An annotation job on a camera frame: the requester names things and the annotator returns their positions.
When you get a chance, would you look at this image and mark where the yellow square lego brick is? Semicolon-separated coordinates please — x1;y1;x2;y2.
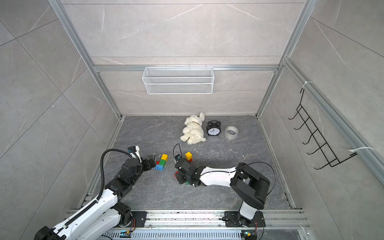
185;152;193;160
161;154;169;162

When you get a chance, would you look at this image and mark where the aluminium mounting rail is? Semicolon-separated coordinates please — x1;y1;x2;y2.
132;209;310;230

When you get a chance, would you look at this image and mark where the blue long lego brick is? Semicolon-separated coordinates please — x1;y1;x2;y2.
154;164;164;171

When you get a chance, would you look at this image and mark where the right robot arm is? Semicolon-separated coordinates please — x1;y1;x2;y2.
175;159;271;225

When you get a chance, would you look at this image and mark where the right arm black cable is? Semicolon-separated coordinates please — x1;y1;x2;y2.
172;143;277;197

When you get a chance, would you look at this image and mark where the clear tape roll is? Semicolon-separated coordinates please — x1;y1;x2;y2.
224;126;239;140

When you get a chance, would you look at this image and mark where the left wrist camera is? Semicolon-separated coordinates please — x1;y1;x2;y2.
127;146;141;160

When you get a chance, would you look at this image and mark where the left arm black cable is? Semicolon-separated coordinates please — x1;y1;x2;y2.
99;148;133;193

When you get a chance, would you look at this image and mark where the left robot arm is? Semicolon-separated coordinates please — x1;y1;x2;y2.
34;155;156;240

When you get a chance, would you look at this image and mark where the yellow square lego brick bottom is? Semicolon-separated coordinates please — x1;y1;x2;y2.
185;152;193;160

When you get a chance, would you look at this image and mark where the white wire mesh basket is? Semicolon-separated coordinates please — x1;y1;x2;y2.
142;67;215;95

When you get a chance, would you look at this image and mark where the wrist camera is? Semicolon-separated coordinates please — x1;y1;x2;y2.
174;155;188;169
127;146;141;160

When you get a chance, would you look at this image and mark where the yellow square lego brick top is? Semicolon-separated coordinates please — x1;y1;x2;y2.
161;154;169;162

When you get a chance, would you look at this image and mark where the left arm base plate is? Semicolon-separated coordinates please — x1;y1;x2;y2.
104;209;148;229

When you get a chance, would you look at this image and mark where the black alarm clock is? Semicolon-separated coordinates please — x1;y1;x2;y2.
206;120;221;136

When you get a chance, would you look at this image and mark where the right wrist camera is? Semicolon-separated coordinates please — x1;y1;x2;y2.
174;155;188;169

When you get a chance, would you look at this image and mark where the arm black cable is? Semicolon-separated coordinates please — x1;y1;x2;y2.
99;148;133;193
172;143;277;197

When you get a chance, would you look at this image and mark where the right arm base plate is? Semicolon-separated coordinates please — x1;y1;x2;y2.
221;211;266;228

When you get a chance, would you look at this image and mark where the white plush dog toy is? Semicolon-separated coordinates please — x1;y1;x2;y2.
180;113;206;145

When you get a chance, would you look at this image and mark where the black wire hook rack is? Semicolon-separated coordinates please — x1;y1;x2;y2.
288;89;358;170

